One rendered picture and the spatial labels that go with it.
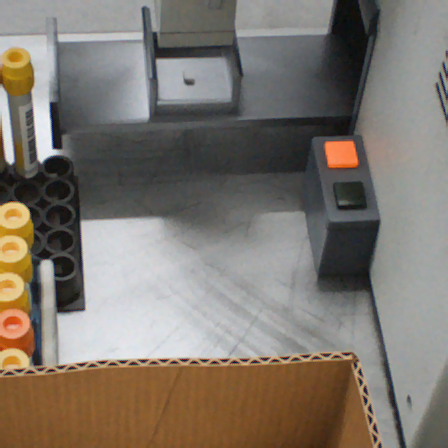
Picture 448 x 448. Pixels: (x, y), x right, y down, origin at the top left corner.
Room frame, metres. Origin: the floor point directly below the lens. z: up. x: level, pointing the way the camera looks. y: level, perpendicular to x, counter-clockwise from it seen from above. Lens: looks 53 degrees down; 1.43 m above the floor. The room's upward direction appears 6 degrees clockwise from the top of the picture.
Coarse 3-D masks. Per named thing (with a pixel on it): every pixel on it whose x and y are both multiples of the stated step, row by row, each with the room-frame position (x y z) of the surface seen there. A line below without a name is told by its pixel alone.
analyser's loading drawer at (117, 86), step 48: (48, 48) 0.49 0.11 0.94; (96, 48) 0.51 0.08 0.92; (144, 48) 0.50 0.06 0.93; (192, 48) 0.52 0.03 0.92; (240, 48) 0.52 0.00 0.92; (288, 48) 0.53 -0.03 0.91; (336, 48) 0.53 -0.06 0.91; (96, 96) 0.47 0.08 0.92; (144, 96) 0.48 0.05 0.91; (192, 96) 0.48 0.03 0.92; (240, 96) 0.48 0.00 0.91; (288, 96) 0.49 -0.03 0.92; (336, 96) 0.49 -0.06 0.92
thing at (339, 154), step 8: (328, 144) 0.44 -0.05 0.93; (336, 144) 0.44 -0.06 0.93; (344, 144) 0.44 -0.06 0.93; (352, 144) 0.44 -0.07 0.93; (328, 152) 0.44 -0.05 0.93; (336, 152) 0.44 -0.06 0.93; (344, 152) 0.44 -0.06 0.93; (352, 152) 0.44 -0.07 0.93; (328, 160) 0.43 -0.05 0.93; (336, 160) 0.43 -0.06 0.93; (344, 160) 0.43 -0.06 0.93; (352, 160) 0.43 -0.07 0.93
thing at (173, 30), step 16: (160, 0) 0.47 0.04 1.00; (176, 0) 0.47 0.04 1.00; (192, 0) 0.47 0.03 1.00; (224, 0) 0.47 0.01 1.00; (160, 16) 0.47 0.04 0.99; (176, 16) 0.47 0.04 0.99; (192, 16) 0.47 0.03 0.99; (208, 16) 0.47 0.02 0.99; (224, 16) 0.47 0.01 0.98; (160, 32) 0.47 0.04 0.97; (176, 32) 0.47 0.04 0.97; (192, 32) 0.47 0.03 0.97; (208, 32) 0.47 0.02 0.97; (224, 32) 0.47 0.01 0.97
